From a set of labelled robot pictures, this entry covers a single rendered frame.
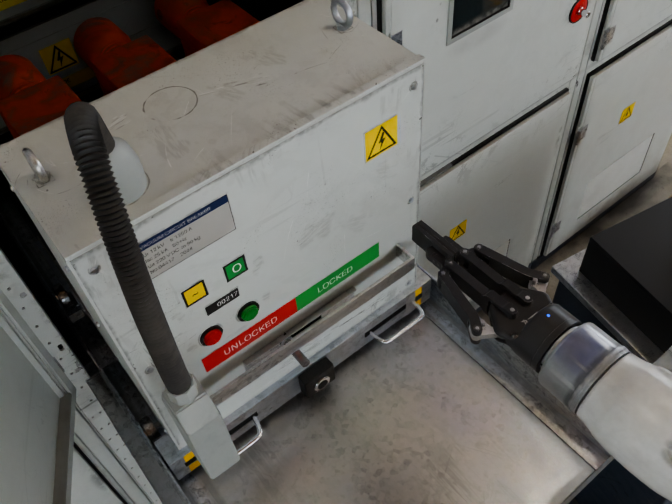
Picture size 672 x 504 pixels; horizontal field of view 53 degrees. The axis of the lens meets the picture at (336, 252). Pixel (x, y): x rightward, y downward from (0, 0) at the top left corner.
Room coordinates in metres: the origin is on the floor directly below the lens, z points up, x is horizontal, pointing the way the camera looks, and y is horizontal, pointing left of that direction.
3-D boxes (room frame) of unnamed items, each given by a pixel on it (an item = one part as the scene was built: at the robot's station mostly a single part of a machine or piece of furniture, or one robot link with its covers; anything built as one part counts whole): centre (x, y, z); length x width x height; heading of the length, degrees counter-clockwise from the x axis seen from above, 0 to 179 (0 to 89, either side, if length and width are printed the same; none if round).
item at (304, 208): (0.58, 0.06, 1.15); 0.48 x 0.01 x 0.48; 124
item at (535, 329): (0.42, -0.21, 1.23); 0.09 x 0.08 x 0.07; 34
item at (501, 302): (0.47, -0.17, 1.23); 0.11 x 0.01 x 0.04; 35
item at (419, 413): (0.53, 0.02, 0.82); 0.68 x 0.62 x 0.06; 34
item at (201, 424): (0.41, 0.20, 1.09); 0.08 x 0.05 x 0.17; 34
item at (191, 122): (0.80, 0.21, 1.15); 0.51 x 0.50 x 0.48; 34
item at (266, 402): (0.60, 0.07, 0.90); 0.54 x 0.05 x 0.06; 124
